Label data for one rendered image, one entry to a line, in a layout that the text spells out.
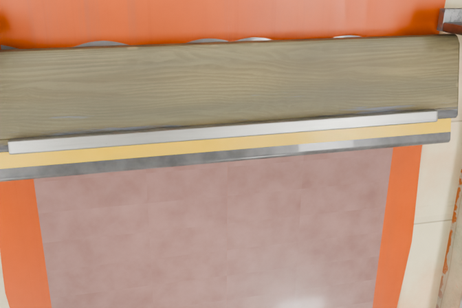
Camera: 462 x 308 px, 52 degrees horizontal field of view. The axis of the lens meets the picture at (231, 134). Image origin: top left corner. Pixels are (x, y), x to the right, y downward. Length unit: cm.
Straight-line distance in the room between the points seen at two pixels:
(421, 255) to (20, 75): 45
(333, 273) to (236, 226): 13
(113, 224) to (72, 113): 13
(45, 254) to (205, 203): 15
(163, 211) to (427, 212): 29
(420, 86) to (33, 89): 32
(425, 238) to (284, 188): 19
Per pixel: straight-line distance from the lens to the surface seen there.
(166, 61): 37
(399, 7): 47
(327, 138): 42
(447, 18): 46
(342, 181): 49
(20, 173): 40
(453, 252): 59
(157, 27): 40
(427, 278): 61
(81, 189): 44
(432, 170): 54
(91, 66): 37
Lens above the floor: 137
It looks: 65 degrees down
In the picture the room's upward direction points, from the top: 149 degrees clockwise
